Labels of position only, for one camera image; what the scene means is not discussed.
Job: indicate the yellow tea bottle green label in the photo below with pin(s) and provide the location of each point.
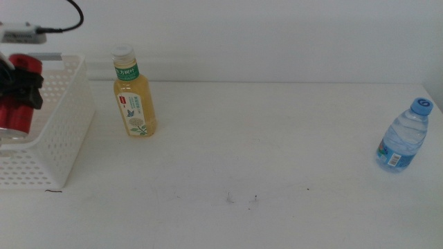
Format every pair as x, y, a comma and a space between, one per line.
134, 103

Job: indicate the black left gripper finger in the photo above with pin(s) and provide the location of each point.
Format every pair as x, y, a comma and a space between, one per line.
24, 88

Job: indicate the short dark thread piece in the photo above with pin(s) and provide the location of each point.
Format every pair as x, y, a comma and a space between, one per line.
53, 191

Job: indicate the clear water bottle blue cap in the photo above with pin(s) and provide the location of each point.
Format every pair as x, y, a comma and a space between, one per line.
403, 138

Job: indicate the white perforated plastic basket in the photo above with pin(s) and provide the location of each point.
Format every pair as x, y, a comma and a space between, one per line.
69, 138

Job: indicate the slim red soda can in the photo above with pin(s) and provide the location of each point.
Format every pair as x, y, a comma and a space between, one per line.
17, 117

